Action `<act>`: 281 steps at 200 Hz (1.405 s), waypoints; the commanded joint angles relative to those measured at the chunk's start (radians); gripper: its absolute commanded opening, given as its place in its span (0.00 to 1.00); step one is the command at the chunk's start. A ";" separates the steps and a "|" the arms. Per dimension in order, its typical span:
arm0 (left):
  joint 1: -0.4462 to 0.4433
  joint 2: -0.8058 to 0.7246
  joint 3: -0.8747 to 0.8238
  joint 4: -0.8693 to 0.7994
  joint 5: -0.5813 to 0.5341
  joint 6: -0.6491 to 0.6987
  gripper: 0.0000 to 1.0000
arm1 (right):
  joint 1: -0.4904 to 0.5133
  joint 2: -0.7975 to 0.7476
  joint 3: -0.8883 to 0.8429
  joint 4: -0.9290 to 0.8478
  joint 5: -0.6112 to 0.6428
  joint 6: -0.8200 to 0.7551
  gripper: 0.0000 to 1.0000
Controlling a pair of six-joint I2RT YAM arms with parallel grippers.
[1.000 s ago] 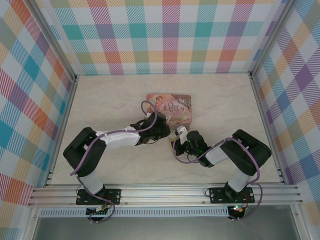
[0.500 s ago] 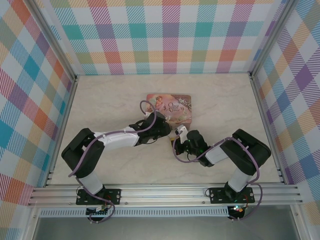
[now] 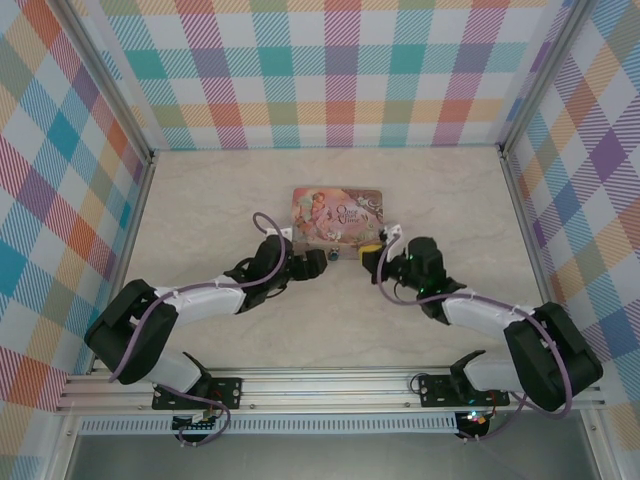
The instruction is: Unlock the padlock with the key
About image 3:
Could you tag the pink illustrated tin box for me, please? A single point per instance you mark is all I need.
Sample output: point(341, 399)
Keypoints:
point(340, 215)

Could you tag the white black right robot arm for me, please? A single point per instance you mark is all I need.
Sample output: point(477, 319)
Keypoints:
point(480, 315)

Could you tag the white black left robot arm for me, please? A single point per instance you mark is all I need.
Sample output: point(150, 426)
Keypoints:
point(200, 305)

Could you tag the right electronics board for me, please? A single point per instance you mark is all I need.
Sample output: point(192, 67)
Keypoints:
point(475, 419)

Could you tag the electronics board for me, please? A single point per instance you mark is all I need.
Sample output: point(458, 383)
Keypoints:
point(475, 419)
point(197, 425)

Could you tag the left electronics board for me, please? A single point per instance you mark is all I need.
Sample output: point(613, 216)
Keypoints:
point(197, 425)

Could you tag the grey metal panel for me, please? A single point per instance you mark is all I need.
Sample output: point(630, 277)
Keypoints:
point(325, 457)

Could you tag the aluminium right side rail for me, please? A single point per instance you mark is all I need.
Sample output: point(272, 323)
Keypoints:
point(534, 250)

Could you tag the aluminium mounting rail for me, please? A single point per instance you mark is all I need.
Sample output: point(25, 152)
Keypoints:
point(325, 387)

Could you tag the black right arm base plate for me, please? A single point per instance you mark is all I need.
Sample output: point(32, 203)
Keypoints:
point(435, 392)

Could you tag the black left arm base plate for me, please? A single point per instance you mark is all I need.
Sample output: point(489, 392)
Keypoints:
point(230, 390)

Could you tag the aluminium left side rail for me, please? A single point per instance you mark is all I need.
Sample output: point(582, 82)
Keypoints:
point(123, 250)

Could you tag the aluminium right frame post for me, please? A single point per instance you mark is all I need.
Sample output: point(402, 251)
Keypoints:
point(540, 75)

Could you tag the aluminium frame post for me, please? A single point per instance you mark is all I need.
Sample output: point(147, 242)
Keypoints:
point(540, 75)
point(112, 80)

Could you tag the aluminium left frame post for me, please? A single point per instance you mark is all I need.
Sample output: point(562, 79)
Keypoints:
point(112, 80)

